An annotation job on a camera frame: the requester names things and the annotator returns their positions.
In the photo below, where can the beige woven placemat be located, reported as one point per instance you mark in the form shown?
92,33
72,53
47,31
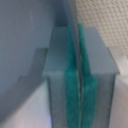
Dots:
110,17

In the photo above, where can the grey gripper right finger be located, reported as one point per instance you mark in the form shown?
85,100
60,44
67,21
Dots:
99,71

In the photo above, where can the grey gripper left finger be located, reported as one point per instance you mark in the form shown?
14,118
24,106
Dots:
63,79

